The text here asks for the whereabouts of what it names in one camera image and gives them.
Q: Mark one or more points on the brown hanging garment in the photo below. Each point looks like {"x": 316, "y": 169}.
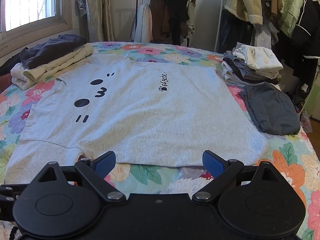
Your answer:
{"x": 165, "y": 24}

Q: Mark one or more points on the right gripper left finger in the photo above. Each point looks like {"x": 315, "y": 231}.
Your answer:
{"x": 93, "y": 173}

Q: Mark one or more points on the cream fleece jacket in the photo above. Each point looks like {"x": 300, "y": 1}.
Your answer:
{"x": 246, "y": 10}

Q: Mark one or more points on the dark grey folded shirt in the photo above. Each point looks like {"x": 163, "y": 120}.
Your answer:
{"x": 270, "y": 109}

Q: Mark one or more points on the beige curtain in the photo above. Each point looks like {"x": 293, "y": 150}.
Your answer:
{"x": 99, "y": 19}

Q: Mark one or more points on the grey cat face t-shirt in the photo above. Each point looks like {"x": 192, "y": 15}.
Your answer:
{"x": 158, "y": 114}

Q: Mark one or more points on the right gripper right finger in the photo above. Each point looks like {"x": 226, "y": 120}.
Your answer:
{"x": 224, "y": 172}

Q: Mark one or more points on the white pink hanging garments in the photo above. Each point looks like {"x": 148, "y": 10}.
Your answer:
{"x": 143, "y": 24}

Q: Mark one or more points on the black jacket white piping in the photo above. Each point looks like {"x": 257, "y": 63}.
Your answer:
{"x": 304, "y": 56}

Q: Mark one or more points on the black clothes rack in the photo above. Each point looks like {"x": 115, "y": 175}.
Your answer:
{"x": 190, "y": 23}

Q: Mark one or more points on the cream folded garment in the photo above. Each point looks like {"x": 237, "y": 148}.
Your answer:
{"x": 25, "y": 78}

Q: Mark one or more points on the window with wooden frame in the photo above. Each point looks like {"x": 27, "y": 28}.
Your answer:
{"x": 26, "y": 21}

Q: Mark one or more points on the white floral folded garment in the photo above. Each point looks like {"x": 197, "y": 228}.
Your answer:
{"x": 259, "y": 59}

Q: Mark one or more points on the dark navy folded sweater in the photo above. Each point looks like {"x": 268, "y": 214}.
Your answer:
{"x": 51, "y": 50}

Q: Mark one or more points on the light green hanging jacket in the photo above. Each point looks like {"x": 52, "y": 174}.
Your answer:
{"x": 289, "y": 15}

